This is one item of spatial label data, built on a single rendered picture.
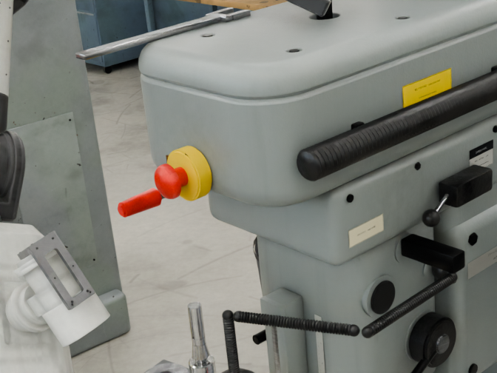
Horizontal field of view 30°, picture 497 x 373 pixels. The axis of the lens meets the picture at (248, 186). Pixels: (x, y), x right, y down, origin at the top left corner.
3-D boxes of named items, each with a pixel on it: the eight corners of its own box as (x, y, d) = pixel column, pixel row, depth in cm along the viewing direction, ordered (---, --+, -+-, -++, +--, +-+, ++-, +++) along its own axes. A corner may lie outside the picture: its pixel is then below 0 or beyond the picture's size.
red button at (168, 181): (174, 206, 101) (168, 172, 99) (151, 197, 104) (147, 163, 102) (197, 195, 103) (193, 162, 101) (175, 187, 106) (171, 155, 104)
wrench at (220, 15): (90, 62, 102) (89, 55, 102) (70, 58, 105) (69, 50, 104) (251, 15, 117) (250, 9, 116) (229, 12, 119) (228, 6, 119)
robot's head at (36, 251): (41, 325, 110) (61, 316, 104) (1, 265, 110) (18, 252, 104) (83, 296, 114) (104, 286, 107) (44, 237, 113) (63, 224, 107)
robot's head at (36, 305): (42, 358, 111) (85, 336, 105) (-5, 287, 110) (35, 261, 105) (78, 331, 116) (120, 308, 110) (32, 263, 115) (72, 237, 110)
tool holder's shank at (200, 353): (200, 367, 163) (194, 311, 159) (188, 361, 165) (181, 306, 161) (214, 359, 165) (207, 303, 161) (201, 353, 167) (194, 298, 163)
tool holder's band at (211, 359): (201, 375, 162) (200, 370, 162) (183, 366, 165) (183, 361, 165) (220, 363, 165) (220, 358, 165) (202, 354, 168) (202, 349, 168)
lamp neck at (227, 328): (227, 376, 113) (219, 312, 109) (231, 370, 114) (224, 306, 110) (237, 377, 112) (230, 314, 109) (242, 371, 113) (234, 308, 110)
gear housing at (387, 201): (339, 274, 106) (335, 193, 102) (205, 220, 124) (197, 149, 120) (509, 182, 126) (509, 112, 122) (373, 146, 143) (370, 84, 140)
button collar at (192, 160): (202, 207, 102) (195, 156, 100) (168, 195, 107) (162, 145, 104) (215, 201, 103) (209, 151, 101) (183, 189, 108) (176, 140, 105)
